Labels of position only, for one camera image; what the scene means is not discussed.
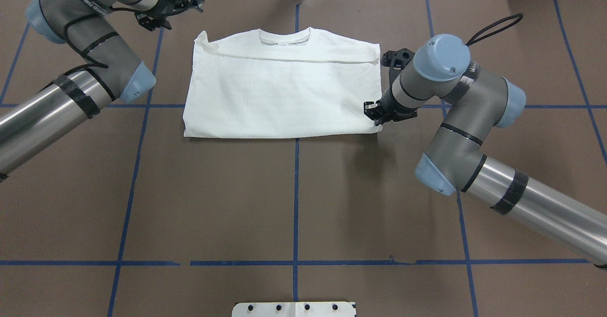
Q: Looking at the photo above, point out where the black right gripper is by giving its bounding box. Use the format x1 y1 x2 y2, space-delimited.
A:
363 88 419 126

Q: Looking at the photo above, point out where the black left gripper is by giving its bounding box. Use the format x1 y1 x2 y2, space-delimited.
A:
152 0 205 18

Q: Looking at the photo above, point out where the white long-sleeve printed shirt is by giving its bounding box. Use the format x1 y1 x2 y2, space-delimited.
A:
183 27 382 139

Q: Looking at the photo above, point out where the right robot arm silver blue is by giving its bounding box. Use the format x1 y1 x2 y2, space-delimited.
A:
364 34 607 270

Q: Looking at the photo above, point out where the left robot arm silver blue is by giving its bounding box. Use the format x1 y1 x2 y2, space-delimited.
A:
0 0 204 181

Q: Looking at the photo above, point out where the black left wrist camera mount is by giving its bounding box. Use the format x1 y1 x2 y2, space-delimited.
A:
135 13 173 32

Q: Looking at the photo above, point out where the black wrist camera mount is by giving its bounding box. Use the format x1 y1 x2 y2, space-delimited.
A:
135 13 173 32
380 48 415 86

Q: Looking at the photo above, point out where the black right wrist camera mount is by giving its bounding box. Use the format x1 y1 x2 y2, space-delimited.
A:
380 48 415 86

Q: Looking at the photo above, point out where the black left wrist camera cable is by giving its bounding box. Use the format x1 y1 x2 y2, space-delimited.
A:
43 0 200 95

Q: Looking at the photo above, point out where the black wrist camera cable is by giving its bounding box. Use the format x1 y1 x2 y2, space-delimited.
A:
465 13 524 47
43 0 200 95

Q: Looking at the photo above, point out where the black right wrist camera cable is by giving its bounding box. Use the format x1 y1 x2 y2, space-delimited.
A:
465 13 524 47

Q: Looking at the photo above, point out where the white pedestal column with base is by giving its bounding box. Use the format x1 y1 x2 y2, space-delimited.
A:
231 301 357 317

